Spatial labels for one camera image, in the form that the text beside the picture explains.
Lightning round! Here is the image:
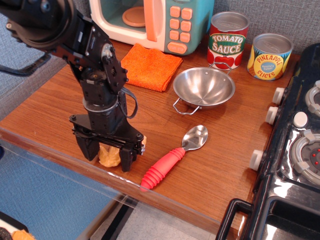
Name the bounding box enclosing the toy chicken wing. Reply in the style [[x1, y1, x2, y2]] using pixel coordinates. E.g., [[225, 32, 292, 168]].
[[97, 137, 147, 168]]

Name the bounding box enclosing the clear acrylic table guard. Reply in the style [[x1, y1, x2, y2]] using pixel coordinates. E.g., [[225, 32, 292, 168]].
[[0, 128, 220, 234]]

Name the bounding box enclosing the toy microwave teal and pink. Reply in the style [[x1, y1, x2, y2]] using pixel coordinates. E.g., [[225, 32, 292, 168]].
[[89, 0, 215, 56]]

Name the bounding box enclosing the tomato sauce can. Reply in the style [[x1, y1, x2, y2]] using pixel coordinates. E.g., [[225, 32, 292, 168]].
[[207, 11, 250, 70]]

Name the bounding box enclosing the black cable of robot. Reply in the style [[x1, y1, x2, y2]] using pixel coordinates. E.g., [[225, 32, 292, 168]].
[[0, 53, 139, 120]]

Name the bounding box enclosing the orange red cloth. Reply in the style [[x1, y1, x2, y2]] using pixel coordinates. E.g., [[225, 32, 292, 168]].
[[121, 43, 183, 92]]

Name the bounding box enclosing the black toy stove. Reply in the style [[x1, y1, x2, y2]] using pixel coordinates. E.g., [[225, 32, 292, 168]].
[[216, 43, 320, 240]]

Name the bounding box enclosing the spoon with red handle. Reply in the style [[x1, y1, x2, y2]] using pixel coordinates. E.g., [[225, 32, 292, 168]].
[[140, 125, 209, 192]]

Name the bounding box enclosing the orange object at bottom left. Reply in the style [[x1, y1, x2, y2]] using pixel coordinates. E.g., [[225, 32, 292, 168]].
[[11, 230, 35, 240]]

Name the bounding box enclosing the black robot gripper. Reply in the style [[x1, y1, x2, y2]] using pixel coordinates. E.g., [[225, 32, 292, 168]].
[[69, 102, 144, 172]]

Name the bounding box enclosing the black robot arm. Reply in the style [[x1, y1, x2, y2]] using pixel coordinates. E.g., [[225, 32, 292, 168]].
[[0, 0, 145, 172]]

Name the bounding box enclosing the small steel bowl with handles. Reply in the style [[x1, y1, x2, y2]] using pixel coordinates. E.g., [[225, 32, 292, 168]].
[[173, 65, 236, 115]]

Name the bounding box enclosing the pineapple slices can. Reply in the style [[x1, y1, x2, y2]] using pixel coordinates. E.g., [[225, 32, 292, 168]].
[[247, 33, 294, 81]]

